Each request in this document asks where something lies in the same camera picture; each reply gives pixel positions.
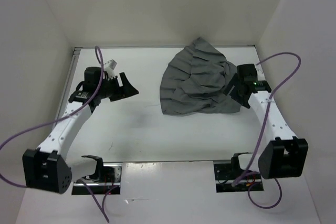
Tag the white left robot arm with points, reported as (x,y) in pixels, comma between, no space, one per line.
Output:
(45,167)

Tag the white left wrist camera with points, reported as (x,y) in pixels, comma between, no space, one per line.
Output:
(109,67)

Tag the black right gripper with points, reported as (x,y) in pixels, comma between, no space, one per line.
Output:
(235,81)

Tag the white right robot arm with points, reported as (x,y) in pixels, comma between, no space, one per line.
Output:
(284,154)

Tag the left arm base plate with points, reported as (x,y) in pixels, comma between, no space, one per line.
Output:
(107,182)

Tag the grey pleated skirt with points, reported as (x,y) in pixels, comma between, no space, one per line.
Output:
(194,82)

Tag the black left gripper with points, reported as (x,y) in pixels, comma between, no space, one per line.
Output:
(128,89)

